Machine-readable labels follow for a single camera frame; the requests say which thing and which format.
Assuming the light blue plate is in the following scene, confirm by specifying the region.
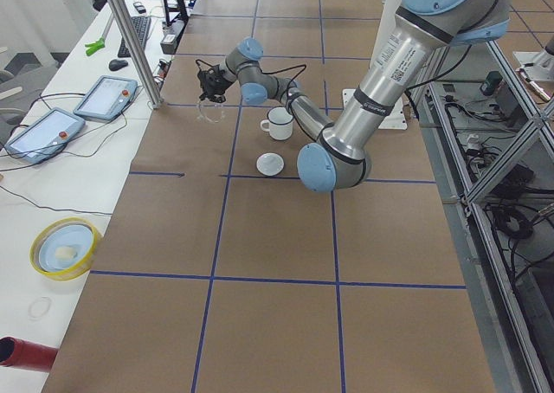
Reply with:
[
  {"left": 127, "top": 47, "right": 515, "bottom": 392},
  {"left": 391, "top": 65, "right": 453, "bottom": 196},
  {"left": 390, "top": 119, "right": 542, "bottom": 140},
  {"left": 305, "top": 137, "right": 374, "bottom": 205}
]
[{"left": 38, "top": 224, "right": 93, "bottom": 272}]

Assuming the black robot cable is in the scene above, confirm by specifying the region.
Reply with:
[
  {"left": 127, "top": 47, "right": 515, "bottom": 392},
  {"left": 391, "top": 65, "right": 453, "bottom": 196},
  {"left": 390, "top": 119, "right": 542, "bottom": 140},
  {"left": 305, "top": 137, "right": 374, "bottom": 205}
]
[{"left": 194, "top": 58, "right": 308, "bottom": 91}]

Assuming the white enamel mug blue rim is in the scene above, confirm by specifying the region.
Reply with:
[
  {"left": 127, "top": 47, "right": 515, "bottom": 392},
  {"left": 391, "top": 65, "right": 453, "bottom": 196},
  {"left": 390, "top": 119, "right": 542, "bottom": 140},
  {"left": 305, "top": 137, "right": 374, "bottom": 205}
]
[{"left": 260, "top": 106, "right": 293, "bottom": 141}]

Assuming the aluminium side frame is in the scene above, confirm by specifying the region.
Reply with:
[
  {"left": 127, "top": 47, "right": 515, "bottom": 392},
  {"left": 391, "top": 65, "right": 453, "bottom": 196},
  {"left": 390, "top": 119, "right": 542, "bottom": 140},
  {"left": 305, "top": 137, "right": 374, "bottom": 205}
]
[{"left": 415, "top": 42, "right": 553, "bottom": 392}]

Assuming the grey teach pendant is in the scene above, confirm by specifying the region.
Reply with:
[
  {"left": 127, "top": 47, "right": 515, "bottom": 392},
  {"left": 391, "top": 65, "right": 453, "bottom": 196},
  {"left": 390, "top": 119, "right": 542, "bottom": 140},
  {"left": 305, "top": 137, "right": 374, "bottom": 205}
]
[
  {"left": 4, "top": 107, "right": 85, "bottom": 164},
  {"left": 73, "top": 75, "right": 138, "bottom": 121}
]

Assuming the red cylinder tube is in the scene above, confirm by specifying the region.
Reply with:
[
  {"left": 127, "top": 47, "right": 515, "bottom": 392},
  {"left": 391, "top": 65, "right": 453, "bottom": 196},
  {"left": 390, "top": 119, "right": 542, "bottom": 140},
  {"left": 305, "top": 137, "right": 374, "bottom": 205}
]
[{"left": 1, "top": 337, "right": 58, "bottom": 372}]

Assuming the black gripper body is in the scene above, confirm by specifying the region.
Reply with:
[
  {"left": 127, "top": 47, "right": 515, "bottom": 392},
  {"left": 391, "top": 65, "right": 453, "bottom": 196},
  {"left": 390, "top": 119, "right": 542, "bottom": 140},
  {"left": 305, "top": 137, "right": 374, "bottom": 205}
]
[{"left": 204, "top": 65, "right": 229, "bottom": 96}]

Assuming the aluminium frame post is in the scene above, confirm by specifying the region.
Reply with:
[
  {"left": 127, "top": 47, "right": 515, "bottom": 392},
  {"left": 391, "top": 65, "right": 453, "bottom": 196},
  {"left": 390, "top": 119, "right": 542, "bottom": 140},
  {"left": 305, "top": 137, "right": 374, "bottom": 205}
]
[{"left": 107, "top": 0, "right": 163, "bottom": 109}]

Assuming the black keyboard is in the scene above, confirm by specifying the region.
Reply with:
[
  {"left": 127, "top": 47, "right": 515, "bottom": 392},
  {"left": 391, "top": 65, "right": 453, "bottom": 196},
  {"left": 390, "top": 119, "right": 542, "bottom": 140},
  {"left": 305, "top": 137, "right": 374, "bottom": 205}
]
[{"left": 117, "top": 16, "right": 152, "bottom": 59}]

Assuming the green handled tool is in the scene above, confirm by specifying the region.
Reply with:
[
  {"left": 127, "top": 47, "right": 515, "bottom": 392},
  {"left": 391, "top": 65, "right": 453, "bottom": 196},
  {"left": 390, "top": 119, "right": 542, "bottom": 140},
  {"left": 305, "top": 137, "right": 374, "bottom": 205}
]
[{"left": 85, "top": 13, "right": 114, "bottom": 56}]

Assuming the clear glass funnel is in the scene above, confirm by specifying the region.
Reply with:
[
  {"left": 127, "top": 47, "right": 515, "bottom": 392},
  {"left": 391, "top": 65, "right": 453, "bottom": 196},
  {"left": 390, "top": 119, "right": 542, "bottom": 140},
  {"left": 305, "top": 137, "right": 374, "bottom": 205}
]
[{"left": 196, "top": 100, "right": 226, "bottom": 124}]

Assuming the far grey teach pendant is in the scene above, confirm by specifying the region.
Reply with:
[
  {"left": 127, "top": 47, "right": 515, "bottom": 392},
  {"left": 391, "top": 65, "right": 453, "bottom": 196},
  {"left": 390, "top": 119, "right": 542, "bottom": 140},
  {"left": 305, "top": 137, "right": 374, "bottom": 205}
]
[{"left": 73, "top": 75, "right": 138, "bottom": 121}]

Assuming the near grey teach pendant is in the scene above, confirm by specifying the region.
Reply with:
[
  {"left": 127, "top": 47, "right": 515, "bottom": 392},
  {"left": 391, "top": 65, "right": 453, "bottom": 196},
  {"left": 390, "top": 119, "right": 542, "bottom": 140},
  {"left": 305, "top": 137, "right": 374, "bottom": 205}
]
[{"left": 4, "top": 107, "right": 85, "bottom": 164}]

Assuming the clear tape ring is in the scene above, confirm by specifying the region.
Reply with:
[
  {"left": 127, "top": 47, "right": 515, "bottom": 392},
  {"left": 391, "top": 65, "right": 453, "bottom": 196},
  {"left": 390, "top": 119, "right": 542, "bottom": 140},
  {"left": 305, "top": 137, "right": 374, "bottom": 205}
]
[{"left": 28, "top": 297, "right": 54, "bottom": 320}]

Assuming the white ceramic lid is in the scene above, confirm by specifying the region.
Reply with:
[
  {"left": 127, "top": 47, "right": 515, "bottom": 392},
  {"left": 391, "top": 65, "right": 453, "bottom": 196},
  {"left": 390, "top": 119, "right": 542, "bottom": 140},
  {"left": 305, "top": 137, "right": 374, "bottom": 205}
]
[{"left": 256, "top": 152, "right": 285, "bottom": 177}]

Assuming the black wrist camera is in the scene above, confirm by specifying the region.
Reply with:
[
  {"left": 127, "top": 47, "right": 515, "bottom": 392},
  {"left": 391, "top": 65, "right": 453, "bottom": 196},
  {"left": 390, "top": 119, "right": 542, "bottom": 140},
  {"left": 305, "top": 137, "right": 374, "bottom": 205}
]
[{"left": 197, "top": 69, "right": 210, "bottom": 90}]

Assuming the yellow tape roll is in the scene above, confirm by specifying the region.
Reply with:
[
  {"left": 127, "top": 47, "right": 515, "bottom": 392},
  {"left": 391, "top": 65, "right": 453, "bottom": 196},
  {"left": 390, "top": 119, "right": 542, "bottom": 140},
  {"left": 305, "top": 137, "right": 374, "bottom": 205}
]
[{"left": 29, "top": 217, "right": 102, "bottom": 281}]

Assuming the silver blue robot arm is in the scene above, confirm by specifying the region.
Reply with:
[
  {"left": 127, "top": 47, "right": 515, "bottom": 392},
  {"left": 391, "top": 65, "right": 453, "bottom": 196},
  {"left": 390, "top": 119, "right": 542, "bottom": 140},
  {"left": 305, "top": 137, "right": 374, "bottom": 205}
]
[{"left": 197, "top": 0, "right": 511, "bottom": 192}]

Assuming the black computer mouse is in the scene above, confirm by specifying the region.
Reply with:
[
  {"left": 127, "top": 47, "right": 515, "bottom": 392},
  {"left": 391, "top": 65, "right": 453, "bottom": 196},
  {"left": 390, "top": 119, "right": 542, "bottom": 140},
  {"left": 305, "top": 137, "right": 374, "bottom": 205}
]
[{"left": 108, "top": 59, "right": 129, "bottom": 72}]

